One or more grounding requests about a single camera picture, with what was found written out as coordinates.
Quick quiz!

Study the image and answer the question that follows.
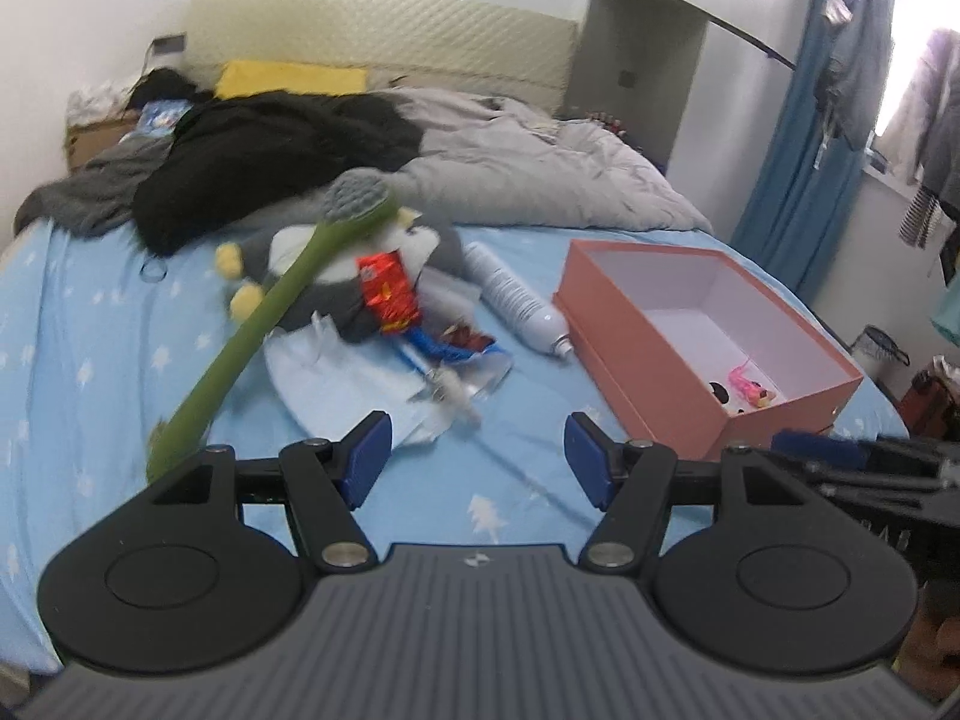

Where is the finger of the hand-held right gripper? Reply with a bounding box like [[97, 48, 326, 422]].
[[802, 465, 947, 511], [771, 427, 960, 477]]

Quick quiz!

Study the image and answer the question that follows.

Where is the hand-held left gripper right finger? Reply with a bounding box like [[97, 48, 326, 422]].
[[562, 411, 815, 572]]

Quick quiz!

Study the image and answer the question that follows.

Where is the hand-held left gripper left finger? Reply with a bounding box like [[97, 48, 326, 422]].
[[146, 411, 393, 573]]

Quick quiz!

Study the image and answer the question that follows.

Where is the white blue plastic packet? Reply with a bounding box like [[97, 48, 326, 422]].
[[264, 313, 451, 452]]

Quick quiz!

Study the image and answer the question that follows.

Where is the pink cardboard box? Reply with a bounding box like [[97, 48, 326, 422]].
[[553, 240, 865, 462]]

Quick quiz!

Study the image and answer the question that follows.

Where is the red foil packet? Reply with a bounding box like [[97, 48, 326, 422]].
[[355, 251, 422, 335]]

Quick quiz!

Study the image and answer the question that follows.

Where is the small pink toy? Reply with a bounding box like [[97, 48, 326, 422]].
[[726, 361, 781, 407]]

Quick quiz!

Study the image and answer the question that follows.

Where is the clear plastic piece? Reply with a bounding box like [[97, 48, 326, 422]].
[[424, 367, 488, 428]]

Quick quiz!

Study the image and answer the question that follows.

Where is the red brown bag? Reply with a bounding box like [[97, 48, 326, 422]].
[[896, 356, 960, 436]]

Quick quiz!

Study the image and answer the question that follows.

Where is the white mesh basket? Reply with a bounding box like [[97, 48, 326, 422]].
[[851, 326, 908, 373]]

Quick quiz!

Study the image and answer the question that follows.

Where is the blue foil packet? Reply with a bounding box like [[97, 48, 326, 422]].
[[397, 322, 515, 392]]

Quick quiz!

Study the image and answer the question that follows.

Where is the teal cloth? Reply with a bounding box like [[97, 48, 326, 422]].
[[930, 292, 960, 350]]

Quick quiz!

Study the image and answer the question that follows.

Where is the white spray bottle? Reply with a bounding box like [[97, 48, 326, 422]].
[[463, 241, 575, 357]]

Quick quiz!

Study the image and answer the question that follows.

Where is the grey penguin plush toy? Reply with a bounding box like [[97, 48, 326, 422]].
[[214, 206, 470, 346]]

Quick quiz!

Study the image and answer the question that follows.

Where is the hanging striped garment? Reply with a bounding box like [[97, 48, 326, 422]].
[[898, 187, 950, 248]]

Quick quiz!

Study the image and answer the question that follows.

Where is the blue star-print bedsheet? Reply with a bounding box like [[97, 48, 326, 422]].
[[0, 221, 912, 676]]

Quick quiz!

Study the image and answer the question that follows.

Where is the blue curtain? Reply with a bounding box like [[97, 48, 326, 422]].
[[731, 0, 897, 308]]

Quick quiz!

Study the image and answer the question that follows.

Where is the light grey duvet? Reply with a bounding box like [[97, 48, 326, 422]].
[[330, 86, 713, 233]]

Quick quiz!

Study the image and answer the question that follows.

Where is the black garment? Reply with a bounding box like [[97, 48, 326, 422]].
[[133, 90, 425, 256]]

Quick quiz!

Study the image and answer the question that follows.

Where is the hanging beige jacket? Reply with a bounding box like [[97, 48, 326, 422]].
[[885, 30, 960, 190]]

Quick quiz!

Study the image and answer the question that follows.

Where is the hanging grey garment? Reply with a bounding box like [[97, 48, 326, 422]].
[[814, 0, 895, 158]]

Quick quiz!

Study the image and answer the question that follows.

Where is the dark grey blanket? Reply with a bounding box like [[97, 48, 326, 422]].
[[13, 131, 177, 235]]

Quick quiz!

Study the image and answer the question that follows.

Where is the yellow pillow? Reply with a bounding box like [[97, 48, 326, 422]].
[[215, 60, 368, 101]]

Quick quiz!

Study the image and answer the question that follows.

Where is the blue printed bag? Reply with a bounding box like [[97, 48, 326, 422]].
[[139, 103, 188, 137]]

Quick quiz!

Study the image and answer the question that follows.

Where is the brown cardboard box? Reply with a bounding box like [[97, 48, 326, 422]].
[[66, 116, 143, 173]]

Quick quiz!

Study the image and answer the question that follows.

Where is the white cloth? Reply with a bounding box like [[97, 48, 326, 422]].
[[66, 82, 140, 125]]

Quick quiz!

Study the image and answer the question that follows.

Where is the green long-handled massage brush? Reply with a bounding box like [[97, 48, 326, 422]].
[[146, 169, 402, 485]]

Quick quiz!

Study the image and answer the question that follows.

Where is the grey wall cabinet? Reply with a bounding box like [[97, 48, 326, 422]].
[[577, 0, 800, 166]]

